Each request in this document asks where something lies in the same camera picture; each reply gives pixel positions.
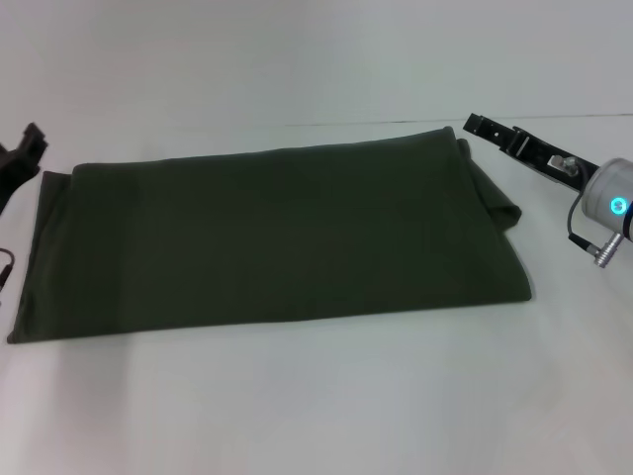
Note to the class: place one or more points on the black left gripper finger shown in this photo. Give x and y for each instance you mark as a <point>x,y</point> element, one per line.
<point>35,143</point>

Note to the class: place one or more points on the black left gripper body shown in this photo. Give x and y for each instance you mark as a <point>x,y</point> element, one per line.
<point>15,178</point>

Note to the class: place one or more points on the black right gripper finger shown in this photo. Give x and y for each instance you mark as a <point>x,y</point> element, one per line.
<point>489,129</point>

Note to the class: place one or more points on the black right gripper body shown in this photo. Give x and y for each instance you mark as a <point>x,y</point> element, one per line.
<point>549,163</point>

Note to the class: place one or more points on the dark green FREE t-shirt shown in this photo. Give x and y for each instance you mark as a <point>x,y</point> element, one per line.
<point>272,237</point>

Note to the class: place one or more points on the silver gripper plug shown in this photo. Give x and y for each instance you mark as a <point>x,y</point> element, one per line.
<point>561,164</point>

